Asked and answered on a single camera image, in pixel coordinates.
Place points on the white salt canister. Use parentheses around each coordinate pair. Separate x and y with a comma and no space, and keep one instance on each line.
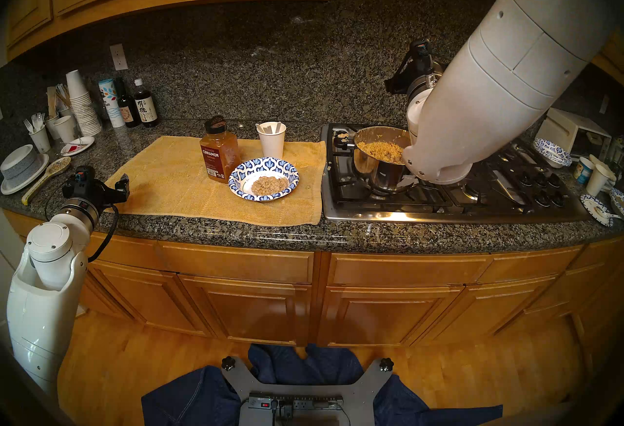
(112,108)

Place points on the yellow terry towel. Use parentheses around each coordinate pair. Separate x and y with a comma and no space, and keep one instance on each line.
(165,186)

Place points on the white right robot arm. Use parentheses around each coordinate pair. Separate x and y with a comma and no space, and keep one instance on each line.
(512,64)

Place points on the oatmeal in saucepan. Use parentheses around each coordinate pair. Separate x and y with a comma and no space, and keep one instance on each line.
(382,151)

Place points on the dark wooden corner cabinet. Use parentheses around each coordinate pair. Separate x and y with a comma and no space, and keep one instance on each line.
(609,57)

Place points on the white paper cup with spoons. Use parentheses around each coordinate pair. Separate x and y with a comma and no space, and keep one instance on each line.
(271,144)

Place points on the wooden lower cabinets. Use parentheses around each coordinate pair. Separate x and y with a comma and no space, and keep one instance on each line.
(317,293)

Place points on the stack of blue patterned bowls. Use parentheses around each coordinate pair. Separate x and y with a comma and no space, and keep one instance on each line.
(553,153)

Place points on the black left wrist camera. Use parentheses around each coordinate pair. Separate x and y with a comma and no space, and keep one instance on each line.
(84,175)

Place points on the small printed food tub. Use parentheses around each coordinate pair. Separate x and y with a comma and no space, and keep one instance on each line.
(584,171)

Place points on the plain white paper cup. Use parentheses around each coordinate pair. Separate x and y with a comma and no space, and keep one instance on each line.
(598,181)

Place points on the white plastic fork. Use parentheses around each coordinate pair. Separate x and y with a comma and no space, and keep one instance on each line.
(35,121)
(28,125)
(41,120)

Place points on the dark blue denim cloth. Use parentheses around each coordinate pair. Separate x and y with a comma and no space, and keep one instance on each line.
(195,400)

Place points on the dark oil bottle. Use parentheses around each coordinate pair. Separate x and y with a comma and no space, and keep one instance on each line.
(128,112)

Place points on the blue patterned paper plate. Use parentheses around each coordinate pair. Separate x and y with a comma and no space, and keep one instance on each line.
(592,208)

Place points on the white paper cup with forks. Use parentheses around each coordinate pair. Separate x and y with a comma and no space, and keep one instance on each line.
(40,141)

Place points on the blue patterned paper bowl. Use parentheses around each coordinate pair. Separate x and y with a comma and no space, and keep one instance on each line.
(243,171)

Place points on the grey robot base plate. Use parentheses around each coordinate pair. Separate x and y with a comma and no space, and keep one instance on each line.
(365,391)

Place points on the stainless gas cooktop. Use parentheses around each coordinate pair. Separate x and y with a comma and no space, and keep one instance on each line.
(487,196)

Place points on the soy sauce bottle white cap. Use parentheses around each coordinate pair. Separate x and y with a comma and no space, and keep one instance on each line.
(146,109)

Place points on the small white plate red stain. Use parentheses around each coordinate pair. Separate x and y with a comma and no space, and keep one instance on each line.
(78,145)

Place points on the ground cinnamon jar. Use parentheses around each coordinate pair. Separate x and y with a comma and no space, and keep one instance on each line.
(219,157)

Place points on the bundle of wooden stir sticks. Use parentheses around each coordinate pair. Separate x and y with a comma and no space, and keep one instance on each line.
(63,94)

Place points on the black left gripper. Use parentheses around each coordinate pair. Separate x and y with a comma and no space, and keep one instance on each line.
(90,195)

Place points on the stainless steel saucepan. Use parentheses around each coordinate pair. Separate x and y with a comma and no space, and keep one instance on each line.
(380,176)

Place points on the grey stack of paper plates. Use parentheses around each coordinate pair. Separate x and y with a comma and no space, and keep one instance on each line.
(19,161)

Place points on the white wall outlet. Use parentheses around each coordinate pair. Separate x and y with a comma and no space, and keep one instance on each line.
(119,57)

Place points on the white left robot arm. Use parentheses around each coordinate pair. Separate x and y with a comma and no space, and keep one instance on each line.
(44,293)

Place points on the wooden spoon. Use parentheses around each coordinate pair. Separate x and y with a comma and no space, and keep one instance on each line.
(56,167)

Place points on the grey power strip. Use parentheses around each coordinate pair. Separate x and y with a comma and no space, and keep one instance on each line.
(307,402)

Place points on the stack of white paper cups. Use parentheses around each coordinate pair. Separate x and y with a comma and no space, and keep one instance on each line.
(85,110)

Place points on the scooped oatmeal portion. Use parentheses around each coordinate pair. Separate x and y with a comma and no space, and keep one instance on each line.
(269,185)

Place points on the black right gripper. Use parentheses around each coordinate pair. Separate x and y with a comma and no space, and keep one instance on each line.
(414,76)

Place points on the large white plate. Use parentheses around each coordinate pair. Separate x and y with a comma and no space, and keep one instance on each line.
(41,171)

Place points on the flat wooden cutlery pack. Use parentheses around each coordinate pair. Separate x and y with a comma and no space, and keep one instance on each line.
(52,100)

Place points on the white plastic spoon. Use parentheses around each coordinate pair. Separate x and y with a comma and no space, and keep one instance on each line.
(275,127)
(262,128)

